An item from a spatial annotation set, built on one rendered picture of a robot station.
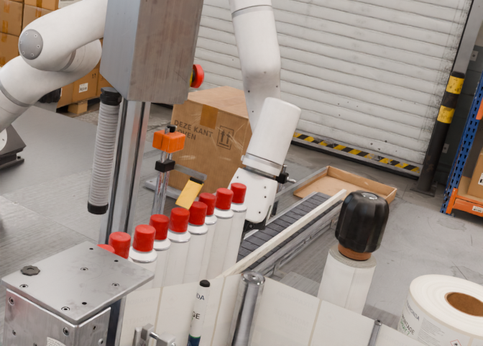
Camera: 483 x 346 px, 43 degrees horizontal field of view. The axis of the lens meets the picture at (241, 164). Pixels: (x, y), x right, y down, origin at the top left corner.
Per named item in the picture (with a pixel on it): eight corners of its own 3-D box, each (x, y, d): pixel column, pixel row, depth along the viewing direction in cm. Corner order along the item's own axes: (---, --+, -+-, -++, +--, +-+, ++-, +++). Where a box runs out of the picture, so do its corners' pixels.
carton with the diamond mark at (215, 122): (230, 210, 171) (249, 118, 163) (160, 183, 181) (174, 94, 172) (274, 185, 197) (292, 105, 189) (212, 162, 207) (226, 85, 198)
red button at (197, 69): (190, 65, 95) (208, 67, 96) (182, 60, 98) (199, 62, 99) (187, 90, 96) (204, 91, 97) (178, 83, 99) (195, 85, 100)
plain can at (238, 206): (228, 283, 127) (247, 192, 121) (205, 275, 129) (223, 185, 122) (236, 272, 132) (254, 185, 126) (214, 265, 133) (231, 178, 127)
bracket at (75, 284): (75, 326, 62) (76, 318, 62) (-1, 283, 67) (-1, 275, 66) (154, 278, 74) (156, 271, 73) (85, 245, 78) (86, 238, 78)
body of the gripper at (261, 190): (233, 159, 131) (215, 208, 131) (275, 174, 127) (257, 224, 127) (246, 163, 138) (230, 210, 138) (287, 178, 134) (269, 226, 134)
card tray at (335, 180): (368, 223, 187) (371, 211, 186) (292, 195, 198) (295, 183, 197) (394, 198, 213) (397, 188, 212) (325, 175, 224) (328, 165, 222)
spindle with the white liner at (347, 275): (343, 364, 108) (387, 211, 99) (297, 342, 112) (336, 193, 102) (359, 342, 116) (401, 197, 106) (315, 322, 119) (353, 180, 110)
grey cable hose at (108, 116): (98, 217, 100) (113, 93, 93) (81, 210, 102) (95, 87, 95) (111, 211, 103) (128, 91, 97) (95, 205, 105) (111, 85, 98)
